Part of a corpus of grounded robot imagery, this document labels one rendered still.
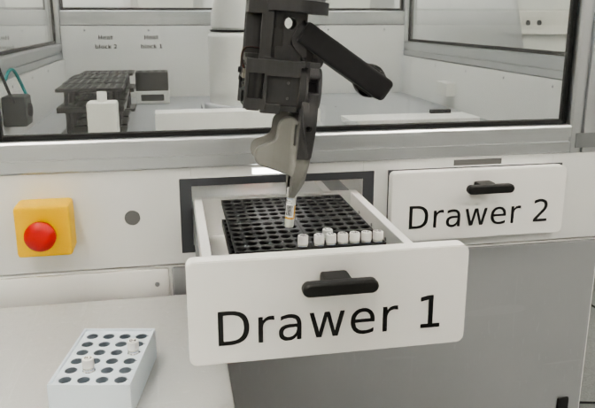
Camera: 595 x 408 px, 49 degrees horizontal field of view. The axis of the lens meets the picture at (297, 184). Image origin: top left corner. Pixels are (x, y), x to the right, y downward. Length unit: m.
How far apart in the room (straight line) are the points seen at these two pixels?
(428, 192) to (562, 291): 0.32
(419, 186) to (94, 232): 0.49
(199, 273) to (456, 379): 0.66
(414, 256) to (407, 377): 0.50
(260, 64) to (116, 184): 0.37
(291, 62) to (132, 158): 0.35
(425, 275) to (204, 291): 0.23
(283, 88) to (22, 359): 0.45
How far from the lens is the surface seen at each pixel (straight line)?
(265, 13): 0.70
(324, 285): 0.63
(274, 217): 0.87
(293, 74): 0.68
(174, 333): 0.88
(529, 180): 1.10
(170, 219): 0.98
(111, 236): 0.99
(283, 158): 0.71
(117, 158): 0.96
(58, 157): 0.97
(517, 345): 1.22
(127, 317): 0.94
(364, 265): 0.67
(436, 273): 0.70
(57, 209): 0.94
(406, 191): 1.01
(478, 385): 1.22
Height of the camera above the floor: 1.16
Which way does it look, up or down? 14 degrees down
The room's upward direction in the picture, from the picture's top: straight up
